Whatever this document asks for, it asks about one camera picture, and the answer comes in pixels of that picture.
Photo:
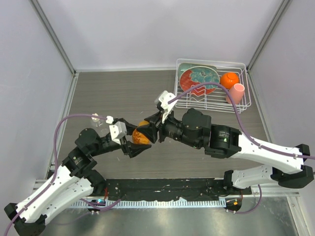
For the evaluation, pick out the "teal square plate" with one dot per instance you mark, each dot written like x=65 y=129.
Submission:
x=182 y=67

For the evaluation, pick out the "white wire dish rack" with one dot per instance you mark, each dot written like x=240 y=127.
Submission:
x=215 y=101

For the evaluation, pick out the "orange bottle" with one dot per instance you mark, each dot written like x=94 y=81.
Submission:
x=139 y=138

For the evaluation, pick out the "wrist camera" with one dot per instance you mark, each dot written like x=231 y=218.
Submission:
x=162 y=104
x=117 y=131

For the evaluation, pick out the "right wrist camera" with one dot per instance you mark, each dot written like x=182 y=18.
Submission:
x=162 y=104

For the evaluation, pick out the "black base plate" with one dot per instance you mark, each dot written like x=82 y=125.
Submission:
x=170 y=189

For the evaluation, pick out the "red teal floral plate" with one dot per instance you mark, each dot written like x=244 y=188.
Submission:
x=197 y=75

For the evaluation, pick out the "clear bottle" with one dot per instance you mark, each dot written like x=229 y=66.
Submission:
x=100 y=126

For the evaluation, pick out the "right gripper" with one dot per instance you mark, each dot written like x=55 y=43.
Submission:
x=155 y=125

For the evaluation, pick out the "orange bowl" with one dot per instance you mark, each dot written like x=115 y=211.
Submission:
x=229 y=79

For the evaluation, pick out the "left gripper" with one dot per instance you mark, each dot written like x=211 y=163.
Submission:
x=130 y=147

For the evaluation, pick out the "white cable duct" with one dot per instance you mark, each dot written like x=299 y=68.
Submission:
x=180 y=203

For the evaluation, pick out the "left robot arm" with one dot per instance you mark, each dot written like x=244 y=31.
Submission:
x=74 y=179

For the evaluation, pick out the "pink cup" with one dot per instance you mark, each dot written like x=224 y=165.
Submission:
x=237 y=92

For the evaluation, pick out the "orange bottle cap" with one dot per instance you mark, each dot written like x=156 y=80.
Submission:
x=142 y=123

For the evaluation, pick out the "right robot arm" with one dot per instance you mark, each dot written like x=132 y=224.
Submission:
x=279 y=164

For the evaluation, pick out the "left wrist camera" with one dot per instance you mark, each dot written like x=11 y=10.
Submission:
x=117 y=131

